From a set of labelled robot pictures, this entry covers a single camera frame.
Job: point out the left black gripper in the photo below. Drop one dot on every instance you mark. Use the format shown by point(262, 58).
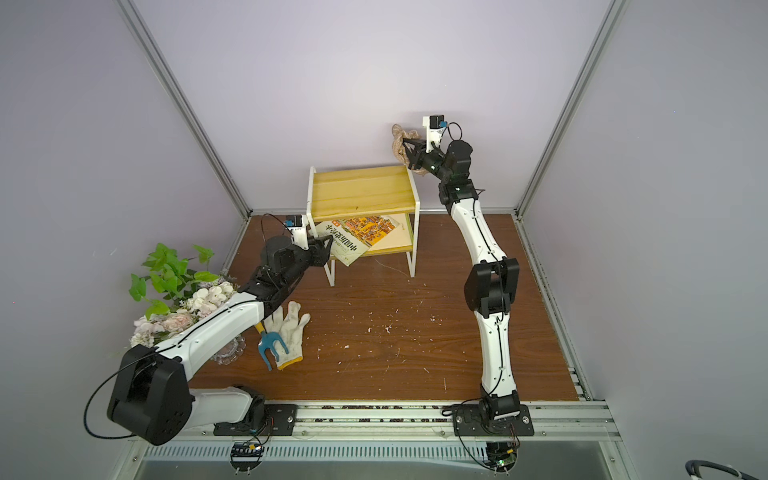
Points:
point(315, 254)

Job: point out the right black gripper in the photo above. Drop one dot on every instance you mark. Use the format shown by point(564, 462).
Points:
point(421, 152)

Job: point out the brown striped cloth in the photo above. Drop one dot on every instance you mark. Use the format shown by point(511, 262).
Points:
point(399, 133)

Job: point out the colourful China history picture book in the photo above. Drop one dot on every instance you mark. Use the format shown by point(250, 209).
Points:
point(353, 237)

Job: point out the white wooden two-tier bookshelf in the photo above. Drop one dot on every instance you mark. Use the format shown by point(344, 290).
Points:
point(342, 194)

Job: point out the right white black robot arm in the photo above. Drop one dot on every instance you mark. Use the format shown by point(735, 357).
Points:
point(491, 285)

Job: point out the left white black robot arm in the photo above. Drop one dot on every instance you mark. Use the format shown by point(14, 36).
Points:
point(151, 397)

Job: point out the white work glove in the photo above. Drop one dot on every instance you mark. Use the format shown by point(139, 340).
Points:
point(290, 326)

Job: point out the artificial flower bouquet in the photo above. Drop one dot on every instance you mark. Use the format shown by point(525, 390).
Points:
point(179, 292)

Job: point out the left small circuit board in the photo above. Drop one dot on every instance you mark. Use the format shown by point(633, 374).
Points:
point(246, 456)

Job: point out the small circuit board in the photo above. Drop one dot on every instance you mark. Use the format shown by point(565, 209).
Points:
point(246, 456)
point(501, 456)

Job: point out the right small circuit board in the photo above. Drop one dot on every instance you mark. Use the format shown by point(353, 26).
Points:
point(501, 456)

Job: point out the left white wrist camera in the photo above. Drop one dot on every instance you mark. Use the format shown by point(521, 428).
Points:
point(297, 227)

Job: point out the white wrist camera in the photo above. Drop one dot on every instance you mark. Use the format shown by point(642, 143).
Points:
point(297, 227)
point(435, 126)

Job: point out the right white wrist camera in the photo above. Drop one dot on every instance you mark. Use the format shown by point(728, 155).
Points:
point(435, 126)

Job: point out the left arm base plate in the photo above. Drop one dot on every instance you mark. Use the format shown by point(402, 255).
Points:
point(262, 420)

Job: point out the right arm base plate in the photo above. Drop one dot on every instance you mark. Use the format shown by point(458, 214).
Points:
point(468, 421)

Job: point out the aluminium front rail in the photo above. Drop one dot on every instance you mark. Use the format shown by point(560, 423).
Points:
point(425, 420)

